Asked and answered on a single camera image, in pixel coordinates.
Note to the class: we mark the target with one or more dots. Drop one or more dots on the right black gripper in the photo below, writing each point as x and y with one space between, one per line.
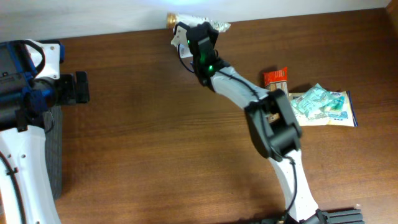
185 27

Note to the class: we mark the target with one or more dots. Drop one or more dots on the white cream tube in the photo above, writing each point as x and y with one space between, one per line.
173 19

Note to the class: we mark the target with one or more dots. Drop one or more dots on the orange spaghetti packet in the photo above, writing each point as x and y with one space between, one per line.
276 80

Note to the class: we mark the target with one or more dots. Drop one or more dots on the teal snack pouch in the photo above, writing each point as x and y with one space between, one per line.
312 100

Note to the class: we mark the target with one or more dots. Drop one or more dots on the small teal tissue pack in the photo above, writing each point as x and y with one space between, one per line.
337 104

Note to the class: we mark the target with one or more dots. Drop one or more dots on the yellow white wipes pack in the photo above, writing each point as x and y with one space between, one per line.
346 117

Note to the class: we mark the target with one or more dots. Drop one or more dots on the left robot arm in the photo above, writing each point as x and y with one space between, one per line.
31 85

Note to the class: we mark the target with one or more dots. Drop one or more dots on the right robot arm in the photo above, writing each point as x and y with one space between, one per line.
274 130

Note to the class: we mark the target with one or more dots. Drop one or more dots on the white barcode scanner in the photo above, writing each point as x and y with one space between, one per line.
184 52

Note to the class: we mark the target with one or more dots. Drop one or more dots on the grey plastic mesh basket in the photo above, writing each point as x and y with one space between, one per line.
53 149

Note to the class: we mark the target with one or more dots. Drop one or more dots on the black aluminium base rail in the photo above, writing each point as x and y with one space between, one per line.
353 216

